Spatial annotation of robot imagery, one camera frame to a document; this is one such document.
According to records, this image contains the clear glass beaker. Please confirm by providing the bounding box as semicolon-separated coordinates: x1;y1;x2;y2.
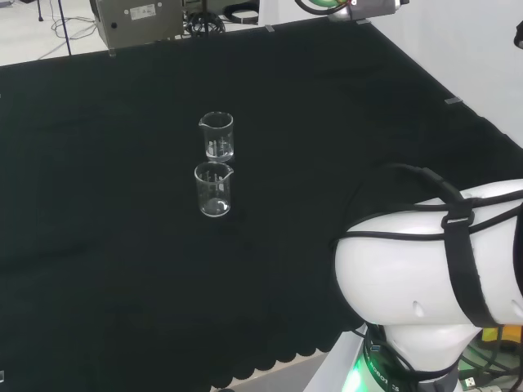
193;161;235;218
198;110;235;163

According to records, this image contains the black table cloth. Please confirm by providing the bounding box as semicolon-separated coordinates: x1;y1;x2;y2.
0;16;523;391

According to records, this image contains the black tripod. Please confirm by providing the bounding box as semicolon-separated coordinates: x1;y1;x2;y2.
184;0;226;40

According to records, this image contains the grey metal equipment box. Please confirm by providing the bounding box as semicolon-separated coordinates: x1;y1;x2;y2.
88;0;186;56

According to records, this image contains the dark thin stand pole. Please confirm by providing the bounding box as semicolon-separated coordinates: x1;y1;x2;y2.
58;0;74;56

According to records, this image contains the green cable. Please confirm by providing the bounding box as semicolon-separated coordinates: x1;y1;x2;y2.
296;0;353;12

